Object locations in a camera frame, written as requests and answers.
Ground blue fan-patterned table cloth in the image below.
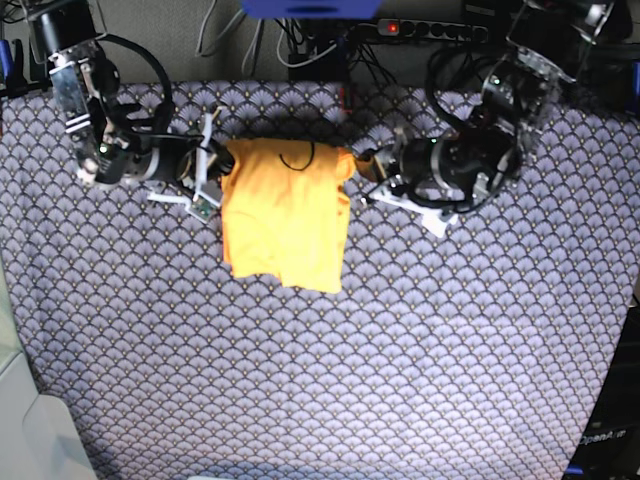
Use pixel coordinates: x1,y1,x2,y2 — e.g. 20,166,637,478
1,96,639,479

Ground black OpenArm box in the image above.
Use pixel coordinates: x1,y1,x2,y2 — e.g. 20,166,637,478
564,306,639,479

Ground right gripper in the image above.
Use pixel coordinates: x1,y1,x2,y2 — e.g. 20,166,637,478
94,107,235,223

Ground red and black clamp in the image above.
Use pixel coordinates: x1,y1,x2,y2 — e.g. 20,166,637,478
339,84,354,113

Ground white bin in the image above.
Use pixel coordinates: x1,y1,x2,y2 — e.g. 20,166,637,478
0,269,96,480

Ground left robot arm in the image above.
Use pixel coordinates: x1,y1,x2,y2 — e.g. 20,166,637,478
356,1,615,237

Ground blue box overhead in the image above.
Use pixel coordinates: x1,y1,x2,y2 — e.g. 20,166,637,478
241,0,382,19

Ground black power strip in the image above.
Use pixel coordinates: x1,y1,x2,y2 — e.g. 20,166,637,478
376,18,489,43

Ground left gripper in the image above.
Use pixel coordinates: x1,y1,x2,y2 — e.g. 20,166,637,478
355,127,520,238

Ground blue handled clamp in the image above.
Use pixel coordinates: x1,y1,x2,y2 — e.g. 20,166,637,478
336,36,349,83

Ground yellow T-shirt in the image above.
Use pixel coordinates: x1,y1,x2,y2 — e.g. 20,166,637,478
221,138,355,294

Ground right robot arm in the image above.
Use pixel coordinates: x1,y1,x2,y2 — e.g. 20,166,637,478
21,1,235,223

